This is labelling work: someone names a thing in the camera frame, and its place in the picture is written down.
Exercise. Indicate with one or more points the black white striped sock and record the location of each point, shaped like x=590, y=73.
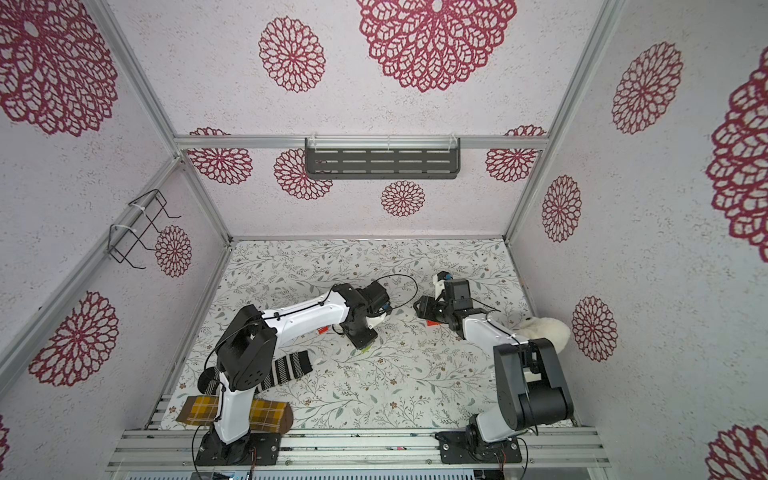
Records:
x=286, y=369

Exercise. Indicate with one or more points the yellow plaid sock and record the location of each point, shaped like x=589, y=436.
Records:
x=265, y=416

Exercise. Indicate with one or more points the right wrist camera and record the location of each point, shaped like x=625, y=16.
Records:
x=439, y=280

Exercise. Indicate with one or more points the grey wall shelf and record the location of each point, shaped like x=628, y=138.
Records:
x=382, y=161

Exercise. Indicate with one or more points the white plush toy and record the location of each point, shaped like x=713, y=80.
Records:
x=556, y=331

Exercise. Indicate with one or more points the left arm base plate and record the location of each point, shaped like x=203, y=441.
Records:
x=240, y=449

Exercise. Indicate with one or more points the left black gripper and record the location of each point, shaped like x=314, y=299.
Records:
x=361, y=342

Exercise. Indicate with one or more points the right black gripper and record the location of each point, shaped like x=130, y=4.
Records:
x=428, y=307

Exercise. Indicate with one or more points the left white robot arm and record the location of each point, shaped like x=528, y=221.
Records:
x=245, y=352

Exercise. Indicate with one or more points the aluminium front rail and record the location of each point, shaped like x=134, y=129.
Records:
x=548, y=448

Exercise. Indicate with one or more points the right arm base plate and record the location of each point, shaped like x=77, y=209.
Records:
x=463, y=447

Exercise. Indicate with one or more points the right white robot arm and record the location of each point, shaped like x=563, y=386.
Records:
x=530, y=384

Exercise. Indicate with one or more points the black wire wall rack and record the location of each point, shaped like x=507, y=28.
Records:
x=123, y=239

